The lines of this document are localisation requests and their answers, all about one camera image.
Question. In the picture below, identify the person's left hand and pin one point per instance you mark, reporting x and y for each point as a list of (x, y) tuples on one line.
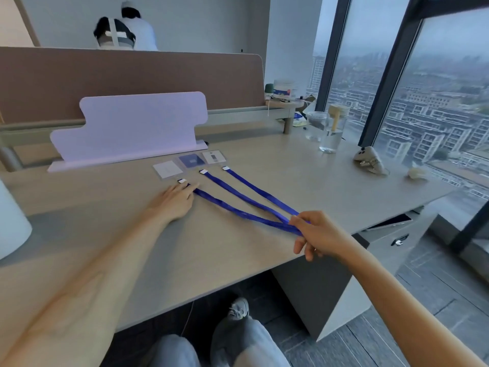
[(174, 204)]

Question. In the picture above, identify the grey drawer cabinet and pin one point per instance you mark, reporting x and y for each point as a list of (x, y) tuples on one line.
[(382, 259)]

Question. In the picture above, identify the white card badge holder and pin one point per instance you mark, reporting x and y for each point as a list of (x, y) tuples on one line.
[(168, 170)]

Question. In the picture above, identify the dark window frame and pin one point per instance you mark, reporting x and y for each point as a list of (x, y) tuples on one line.
[(395, 72)]

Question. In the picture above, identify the grey desk rail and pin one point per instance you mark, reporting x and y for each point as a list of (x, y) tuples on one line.
[(237, 116)]

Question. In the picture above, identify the person's right leg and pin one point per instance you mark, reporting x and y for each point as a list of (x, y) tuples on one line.
[(244, 345)]

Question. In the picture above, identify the person's right forearm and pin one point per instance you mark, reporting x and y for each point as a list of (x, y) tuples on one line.
[(405, 301)]

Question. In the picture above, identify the clear plastic cup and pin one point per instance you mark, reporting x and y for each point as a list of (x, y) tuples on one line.
[(316, 126)]

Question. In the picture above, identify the lavender plastic stand board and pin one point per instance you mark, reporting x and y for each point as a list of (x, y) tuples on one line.
[(133, 126)]

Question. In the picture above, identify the brown desk partition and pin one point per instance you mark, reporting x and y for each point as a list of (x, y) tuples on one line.
[(133, 72)]

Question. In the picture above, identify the grey card badge holder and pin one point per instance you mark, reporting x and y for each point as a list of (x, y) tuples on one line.
[(212, 156)]

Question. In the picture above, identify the person's left leg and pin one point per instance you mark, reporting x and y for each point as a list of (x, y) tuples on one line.
[(172, 353)]

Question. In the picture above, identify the wooden desk shelf riser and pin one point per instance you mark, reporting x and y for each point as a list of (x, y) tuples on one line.
[(286, 105)]

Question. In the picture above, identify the white paper roll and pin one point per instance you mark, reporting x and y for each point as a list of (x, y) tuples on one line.
[(11, 221)]

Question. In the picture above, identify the person's left forearm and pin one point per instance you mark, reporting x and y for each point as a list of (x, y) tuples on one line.
[(88, 290)]

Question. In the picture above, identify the crumpled white tissue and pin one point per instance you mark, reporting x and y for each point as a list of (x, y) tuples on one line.
[(417, 174)]

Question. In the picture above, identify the white lidded jar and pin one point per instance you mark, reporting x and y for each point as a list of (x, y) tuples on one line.
[(285, 90)]

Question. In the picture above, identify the person's right thumb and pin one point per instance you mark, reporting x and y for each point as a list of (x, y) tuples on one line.
[(308, 216)]

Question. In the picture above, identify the person's leg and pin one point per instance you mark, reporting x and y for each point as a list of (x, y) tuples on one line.
[(244, 345), (172, 353)]

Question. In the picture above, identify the green bottle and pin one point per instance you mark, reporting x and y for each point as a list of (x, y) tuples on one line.
[(269, 91)]

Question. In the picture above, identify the grey sneaker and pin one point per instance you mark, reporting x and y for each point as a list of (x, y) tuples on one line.
[(239, 308)]

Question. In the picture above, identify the blue card badge holder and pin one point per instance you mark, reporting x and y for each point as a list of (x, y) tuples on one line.
[(191, 161)]

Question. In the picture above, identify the white handheld controller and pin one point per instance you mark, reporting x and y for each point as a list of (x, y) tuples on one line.
[(368, 158)]

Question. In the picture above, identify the person's left fingers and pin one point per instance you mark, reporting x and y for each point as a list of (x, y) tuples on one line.
[(187, 189)]

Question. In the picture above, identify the glass bottle with wooden lid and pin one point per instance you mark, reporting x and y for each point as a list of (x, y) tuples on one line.
[(333, 133)]

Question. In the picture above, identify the person's right hand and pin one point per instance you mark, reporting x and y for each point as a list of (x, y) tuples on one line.
[(328, 236)]

